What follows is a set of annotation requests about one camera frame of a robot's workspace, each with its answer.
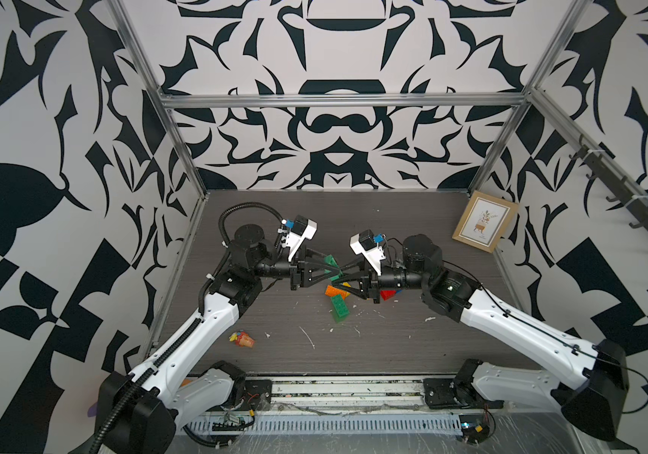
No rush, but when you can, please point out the dark green upturned lego brick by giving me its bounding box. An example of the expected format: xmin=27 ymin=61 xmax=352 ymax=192
xmin=324 ymin=255 xmax=342 ymax=281

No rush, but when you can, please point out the dark green long lego brick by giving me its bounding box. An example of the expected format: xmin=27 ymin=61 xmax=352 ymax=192
xmin=331 ymin=295 xmax=350 ymax=323

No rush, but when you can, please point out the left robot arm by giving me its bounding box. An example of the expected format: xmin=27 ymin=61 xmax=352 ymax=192
xmin=88 ymin=202 xmax=339 ymax=453

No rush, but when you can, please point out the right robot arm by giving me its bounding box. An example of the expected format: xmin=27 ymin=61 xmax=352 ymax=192
xmin=333 ymin=230 xmax=633 ymax=442

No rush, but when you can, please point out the orange long lego brick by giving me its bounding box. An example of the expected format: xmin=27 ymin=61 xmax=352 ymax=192
xmin=325 ymin=286 xmax=350 ymax=299

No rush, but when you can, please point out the red square lego brick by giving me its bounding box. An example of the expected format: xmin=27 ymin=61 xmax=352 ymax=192
xmin=380 ymin=291 xmax=398 ymax=301

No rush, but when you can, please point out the small ice cream toy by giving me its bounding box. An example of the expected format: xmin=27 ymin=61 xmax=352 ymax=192
xmin=229 ymin=331 xmax=256 ymax=348

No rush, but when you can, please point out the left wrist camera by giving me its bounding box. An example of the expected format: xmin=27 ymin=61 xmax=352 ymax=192
xmin=280 ymin=216 xmax=318 ymax=263

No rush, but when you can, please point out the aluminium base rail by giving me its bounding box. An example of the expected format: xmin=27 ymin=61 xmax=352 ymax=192
xmin=232 ymin=373 xmax=592 ymax=414

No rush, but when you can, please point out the wooden picture frame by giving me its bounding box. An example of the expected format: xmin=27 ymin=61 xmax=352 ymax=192
xmin=452 ymin=191 xmax=519 ymax=253

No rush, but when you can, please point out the white cable duct strip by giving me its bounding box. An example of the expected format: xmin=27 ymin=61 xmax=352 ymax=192
xmin=188 ymin=414 xmax=462 ymax=436

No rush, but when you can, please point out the wall hook rack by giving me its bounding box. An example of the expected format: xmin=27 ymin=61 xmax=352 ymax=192
xmin=569 ymin=134 xmax=648 ymax=233

